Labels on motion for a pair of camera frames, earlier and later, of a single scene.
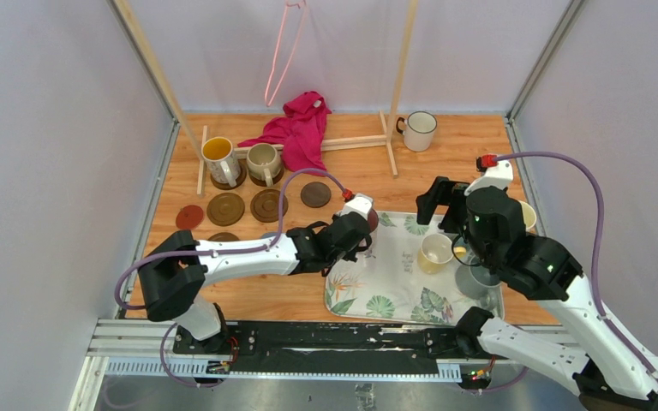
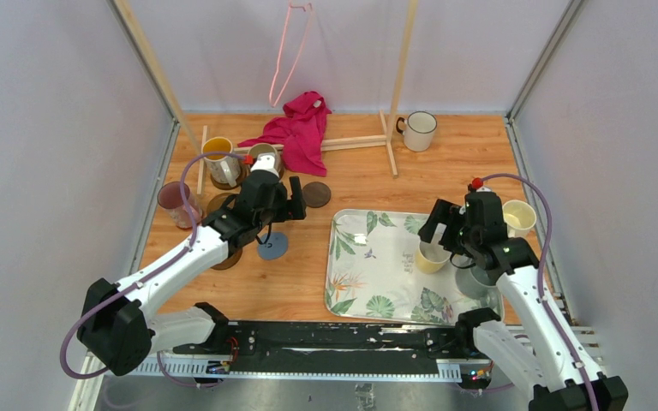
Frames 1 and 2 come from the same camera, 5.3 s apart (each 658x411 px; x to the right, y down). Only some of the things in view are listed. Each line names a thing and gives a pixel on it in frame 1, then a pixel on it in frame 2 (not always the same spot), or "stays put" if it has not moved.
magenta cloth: x=299 y=133 stays put
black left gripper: x=351 y=254 → x=292 y=208
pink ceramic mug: x=373 y=220 → x=170 y=196
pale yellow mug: x=435 y=253 stays put
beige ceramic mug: x=263 y=162 stays put
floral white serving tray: x=385 y=285 stays put
